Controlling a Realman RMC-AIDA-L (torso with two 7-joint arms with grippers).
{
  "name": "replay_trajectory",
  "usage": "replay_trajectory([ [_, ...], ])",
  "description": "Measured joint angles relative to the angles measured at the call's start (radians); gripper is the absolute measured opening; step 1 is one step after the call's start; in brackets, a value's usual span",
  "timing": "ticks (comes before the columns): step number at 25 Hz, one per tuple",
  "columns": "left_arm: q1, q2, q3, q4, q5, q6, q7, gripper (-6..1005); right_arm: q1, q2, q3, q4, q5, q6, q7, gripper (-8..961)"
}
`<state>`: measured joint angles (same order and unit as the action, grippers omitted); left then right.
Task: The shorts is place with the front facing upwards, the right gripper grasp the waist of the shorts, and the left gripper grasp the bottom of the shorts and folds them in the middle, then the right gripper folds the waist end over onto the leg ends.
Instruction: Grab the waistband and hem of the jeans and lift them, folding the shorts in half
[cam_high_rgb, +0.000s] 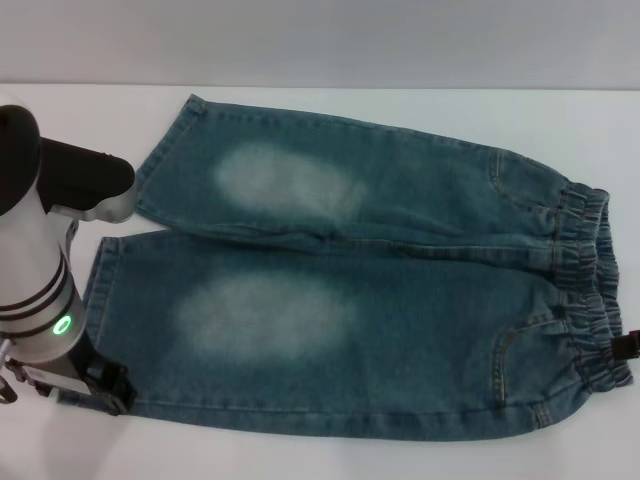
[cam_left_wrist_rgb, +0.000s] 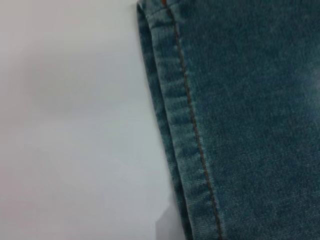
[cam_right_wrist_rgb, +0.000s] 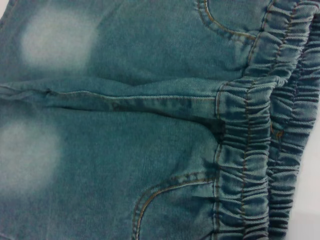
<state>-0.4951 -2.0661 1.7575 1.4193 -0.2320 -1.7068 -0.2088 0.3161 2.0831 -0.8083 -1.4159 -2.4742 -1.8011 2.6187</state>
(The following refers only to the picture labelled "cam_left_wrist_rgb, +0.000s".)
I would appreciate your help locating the blue denim shorts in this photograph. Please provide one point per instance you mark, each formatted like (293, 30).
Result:
(250, 125)

